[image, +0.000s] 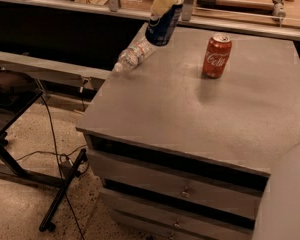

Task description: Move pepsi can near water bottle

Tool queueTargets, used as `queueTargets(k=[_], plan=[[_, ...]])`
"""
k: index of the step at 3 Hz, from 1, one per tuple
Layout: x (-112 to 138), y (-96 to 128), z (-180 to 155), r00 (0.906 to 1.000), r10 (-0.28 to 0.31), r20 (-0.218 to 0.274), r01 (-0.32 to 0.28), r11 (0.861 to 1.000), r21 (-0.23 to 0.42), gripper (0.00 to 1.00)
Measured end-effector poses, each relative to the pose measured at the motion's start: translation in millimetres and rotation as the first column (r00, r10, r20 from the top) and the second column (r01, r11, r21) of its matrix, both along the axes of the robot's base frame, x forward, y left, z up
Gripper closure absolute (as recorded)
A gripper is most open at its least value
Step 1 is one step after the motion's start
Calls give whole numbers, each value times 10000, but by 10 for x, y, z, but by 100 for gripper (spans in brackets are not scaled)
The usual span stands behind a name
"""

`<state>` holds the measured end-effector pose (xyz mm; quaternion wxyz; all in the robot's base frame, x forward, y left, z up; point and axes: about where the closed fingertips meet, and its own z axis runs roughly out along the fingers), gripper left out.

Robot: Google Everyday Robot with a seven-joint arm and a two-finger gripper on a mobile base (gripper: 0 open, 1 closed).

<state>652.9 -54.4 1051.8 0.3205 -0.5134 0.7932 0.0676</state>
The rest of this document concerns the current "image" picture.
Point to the blue pepsi can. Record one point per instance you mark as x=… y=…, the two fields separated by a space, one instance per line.
x=160 y=29

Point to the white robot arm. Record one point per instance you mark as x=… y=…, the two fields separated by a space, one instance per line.
x=257 y=126

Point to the clear plastic water bottle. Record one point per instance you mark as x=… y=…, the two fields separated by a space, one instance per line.
x=134 y=55

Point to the red coca-cola can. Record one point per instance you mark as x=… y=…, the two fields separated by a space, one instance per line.
x=216 y=56

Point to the grey back shelf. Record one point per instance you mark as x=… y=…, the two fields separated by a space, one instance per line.
x=272 y=18

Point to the grey drawer cabinet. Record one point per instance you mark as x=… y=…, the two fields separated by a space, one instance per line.
x=145 y=113

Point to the top grey drawer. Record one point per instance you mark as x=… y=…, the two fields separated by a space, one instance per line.
x=204 y=191

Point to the grey drawer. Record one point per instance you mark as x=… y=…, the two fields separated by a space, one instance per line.
x=168 y=222
x=204 y=191

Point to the black side table stand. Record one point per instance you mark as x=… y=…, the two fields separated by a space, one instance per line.
x=28 y=143

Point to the middle grey drawer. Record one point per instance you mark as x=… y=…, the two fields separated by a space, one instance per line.
x=168 y=222

